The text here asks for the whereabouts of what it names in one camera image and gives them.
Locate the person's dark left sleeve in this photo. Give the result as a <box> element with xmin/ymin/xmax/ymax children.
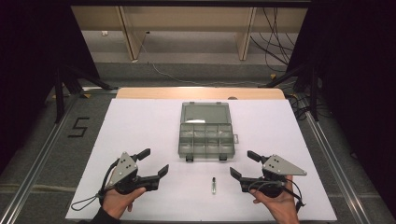
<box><xmin>77</xmin><ymin>206</ymin><xmax>121</xmax><ymax>224</ymax></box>

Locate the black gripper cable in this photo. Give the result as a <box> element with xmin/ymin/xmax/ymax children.
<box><xmin>247</xmin><ymin>178</ymin><xmax>307</xmax><ymax>215</ymax></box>
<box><xmin>70</xmin><ymin>158</ymin><xmax>121</xmax><ymax>213</ymax></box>

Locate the person's left hand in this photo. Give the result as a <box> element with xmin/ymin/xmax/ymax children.
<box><xmin>102</xmin><ymin>186</ymin><xmax>147</xmax><ymax>220</ymax></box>

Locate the bundle of black cables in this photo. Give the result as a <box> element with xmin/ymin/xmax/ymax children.
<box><xmin>249</xmin><ymin>7</ymin><xmax>297</xmax><ymax>73</ymax></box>

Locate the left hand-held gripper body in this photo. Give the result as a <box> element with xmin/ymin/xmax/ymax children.
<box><xmin>107</xmin><ymin>151</ymin><xmax>161</xmax><ymax>196</ymax></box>

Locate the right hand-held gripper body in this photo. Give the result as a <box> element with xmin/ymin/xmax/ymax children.
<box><xmin>239</xmin><ymin>154</ymin><xmax>308</xmax><ymax>199</ymax></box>

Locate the person's right hand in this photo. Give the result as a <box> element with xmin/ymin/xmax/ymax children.
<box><xmin>249</xmin><ymin>175</ymin><xmax>301</xmax><ymax>224</ymax></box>

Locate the white table sheet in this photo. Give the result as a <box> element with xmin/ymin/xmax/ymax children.
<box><xmin>64</xmin><ymin>98</ymin><xmax>338</xmax><ymax>223</ymax></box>

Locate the clear grey compartment storage box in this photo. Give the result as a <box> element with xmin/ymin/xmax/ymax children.
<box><xmin>177</xmin><ymin>101</ymin><xmax>240</xmax><ymax>163</ymax></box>

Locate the aluminium floor rail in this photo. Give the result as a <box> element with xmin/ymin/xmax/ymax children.
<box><xmin>0</xmin><ymin>92</ymin><xmax>82</xmax><ymax>224</ymax></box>
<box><xmin>303</xmin><ymin>108</ymin><xmax>373</xmax><ymax>224</ymax></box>

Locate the black metal stand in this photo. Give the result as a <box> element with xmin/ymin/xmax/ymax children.
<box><xmin>53</xmin><ymin>63</ymin><xmax>120</xmax><ymax>125</ymax></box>
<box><xmin>264</xmin><ymin>60</ymin><xmax>321</xmax><ymax>122</ymax></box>

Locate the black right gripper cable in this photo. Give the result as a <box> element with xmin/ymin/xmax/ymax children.
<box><xmin>247</xmin><ymin>178</ymin><xmax>307</xmax><ymax>215</ymax></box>

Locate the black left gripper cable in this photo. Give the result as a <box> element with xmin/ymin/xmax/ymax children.
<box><xmin>70</xmin><ymin>158</ymin><xmax>121</xmax><ymax>213</ymax></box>

